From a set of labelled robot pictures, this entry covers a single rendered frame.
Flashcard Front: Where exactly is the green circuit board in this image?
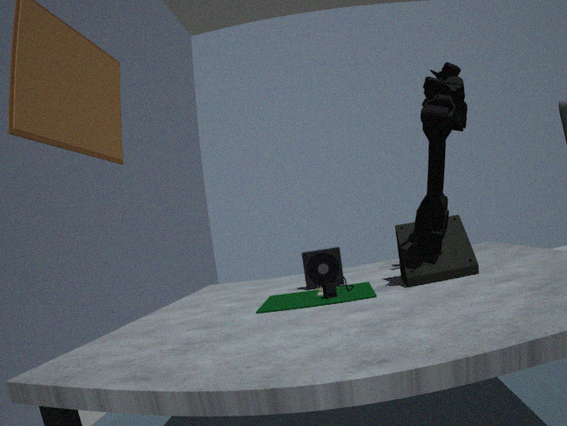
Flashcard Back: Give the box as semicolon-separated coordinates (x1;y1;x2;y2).
256;282;376;314

